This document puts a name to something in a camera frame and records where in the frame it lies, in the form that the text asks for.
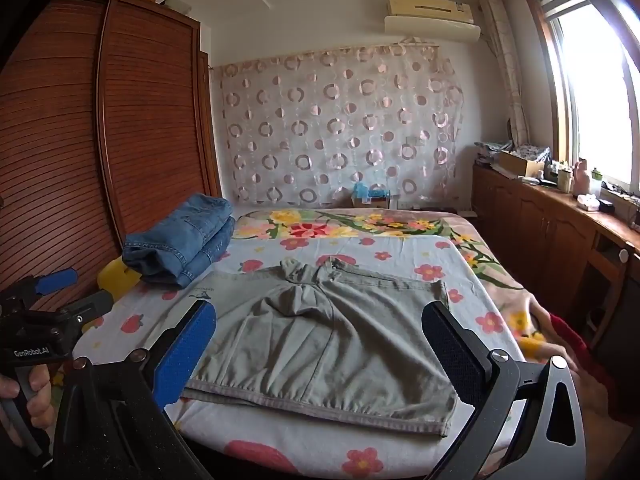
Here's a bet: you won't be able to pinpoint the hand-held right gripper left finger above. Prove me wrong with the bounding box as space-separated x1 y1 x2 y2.
52 300 217 480

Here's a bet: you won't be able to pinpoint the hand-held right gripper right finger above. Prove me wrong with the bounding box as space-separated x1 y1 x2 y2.
421 301 588 480

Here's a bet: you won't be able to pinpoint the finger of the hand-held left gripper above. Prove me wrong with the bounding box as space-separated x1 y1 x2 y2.
0 268 78 311
60 289 116 333

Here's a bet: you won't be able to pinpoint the grey pants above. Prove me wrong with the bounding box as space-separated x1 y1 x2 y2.
182 256 460 438

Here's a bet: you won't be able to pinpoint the person's left hand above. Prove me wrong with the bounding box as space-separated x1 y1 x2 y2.
0 365 56 436

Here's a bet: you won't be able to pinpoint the yellow plush toy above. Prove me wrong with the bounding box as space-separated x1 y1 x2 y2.
97 255 146 306

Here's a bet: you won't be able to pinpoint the folded blue jeans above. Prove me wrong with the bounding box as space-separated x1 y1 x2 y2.
122 194 236 289

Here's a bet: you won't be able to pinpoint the red cloth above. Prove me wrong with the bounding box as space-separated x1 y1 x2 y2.
547 312 591 366

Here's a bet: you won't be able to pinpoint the white floral bed sheet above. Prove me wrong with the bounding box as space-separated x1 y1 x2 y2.
72 234 526 480

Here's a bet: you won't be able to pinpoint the long wooden cabinet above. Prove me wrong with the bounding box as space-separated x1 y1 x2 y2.
471 162 640 376

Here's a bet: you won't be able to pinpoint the pink floral blanket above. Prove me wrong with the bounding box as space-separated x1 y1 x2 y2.
232 205 621 421

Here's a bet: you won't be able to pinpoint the blue plastic bag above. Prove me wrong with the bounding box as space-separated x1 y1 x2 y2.
352 181 391 201

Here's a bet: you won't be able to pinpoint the wooden slatted wardrobe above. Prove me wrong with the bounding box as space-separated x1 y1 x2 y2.
0 0 223 321

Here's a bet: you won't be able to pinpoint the open cardboard box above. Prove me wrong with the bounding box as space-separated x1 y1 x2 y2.
499 150 546 178

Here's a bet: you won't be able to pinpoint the pink figurine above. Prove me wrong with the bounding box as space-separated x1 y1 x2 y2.
572 157 591 195

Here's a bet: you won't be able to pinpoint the sheer circle-patterned curtain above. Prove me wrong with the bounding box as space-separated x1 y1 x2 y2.
210 42 466 207

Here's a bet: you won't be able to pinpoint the tied patterned window curtain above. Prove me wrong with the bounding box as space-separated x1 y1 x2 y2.
480 0 531 147

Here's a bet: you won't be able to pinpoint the wooden framed window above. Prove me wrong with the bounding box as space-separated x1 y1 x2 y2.
522 0 640 196

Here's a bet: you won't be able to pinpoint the wall air conditioner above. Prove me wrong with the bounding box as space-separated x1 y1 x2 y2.
384 0 482 42

